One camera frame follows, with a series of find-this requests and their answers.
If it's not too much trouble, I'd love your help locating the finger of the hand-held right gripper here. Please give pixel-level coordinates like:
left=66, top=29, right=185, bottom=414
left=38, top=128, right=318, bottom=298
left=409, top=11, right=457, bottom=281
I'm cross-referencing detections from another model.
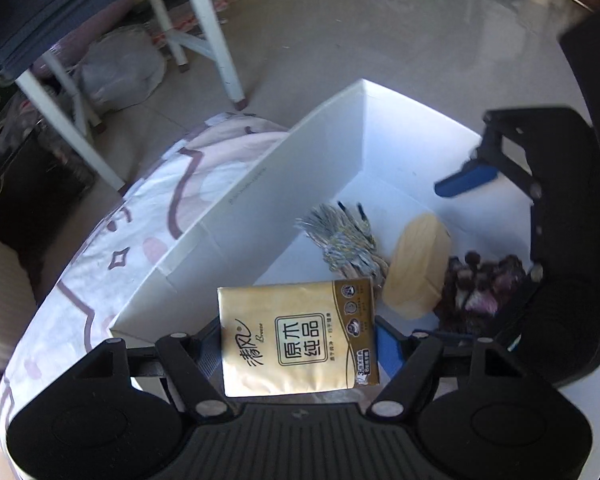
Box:
left=435, top=106, right=593, bottom=201
left=505, top=265, right=548, bottom=356

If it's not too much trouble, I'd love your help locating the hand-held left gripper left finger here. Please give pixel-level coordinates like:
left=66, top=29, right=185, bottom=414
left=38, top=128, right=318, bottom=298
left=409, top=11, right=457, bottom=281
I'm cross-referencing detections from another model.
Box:
left=77, top=316, right=231, bottom=417

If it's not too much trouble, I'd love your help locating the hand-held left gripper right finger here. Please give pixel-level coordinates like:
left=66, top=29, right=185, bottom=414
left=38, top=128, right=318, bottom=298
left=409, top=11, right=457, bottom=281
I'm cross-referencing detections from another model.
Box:
left=367, top=316, right=518, bottom=418

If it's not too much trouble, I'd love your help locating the brown yarn crochet doll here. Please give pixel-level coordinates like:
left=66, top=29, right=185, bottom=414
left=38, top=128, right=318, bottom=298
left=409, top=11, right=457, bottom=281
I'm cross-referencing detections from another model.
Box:
left=432, top=254, right=531, bottom=336

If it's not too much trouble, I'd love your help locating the yellow tissue packet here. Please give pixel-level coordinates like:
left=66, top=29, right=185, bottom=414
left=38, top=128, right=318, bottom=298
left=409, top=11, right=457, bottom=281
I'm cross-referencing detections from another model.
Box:
left=216, top=277, right=381, bottom=397

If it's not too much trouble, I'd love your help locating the oval wooden piece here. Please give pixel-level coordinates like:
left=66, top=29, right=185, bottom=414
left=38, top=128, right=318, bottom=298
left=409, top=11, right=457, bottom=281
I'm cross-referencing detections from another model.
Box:
left=382, top=212, right=452, bottom=320

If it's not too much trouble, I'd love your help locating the grey rope tassel knot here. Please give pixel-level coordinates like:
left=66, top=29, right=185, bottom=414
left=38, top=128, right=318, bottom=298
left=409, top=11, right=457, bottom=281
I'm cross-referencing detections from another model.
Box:
left=295, top=201, right=388, bottom=281

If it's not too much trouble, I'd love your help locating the white shoe box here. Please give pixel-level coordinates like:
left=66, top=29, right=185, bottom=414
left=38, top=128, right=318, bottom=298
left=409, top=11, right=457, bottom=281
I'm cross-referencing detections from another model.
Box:
left=107, top=78, right=600, bottom=461

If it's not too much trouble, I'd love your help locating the white ribbed suitcase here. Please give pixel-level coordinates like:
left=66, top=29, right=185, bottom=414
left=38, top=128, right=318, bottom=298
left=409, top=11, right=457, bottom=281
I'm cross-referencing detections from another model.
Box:
left=0, top=232, right=38, bottom=346

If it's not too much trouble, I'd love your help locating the black bag on floor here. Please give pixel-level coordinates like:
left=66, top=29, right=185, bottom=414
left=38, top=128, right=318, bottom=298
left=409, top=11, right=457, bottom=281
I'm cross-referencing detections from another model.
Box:
left=0, top=125, right=96, bottom=251

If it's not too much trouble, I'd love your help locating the translucent plastic bag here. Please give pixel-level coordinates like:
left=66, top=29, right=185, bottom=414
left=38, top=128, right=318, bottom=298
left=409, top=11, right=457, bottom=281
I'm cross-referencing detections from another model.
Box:
left=77, top=27, right=168, bottom=111

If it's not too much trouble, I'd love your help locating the white table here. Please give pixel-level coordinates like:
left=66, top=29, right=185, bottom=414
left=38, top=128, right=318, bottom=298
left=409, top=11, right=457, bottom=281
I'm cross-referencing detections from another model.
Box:
left=15, top=0, right=246, bottom=191

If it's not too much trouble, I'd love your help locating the dark blue cloth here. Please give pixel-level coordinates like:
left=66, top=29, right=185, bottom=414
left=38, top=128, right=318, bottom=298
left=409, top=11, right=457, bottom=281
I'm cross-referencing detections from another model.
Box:
left=0, top=0, right=196, bottom=81

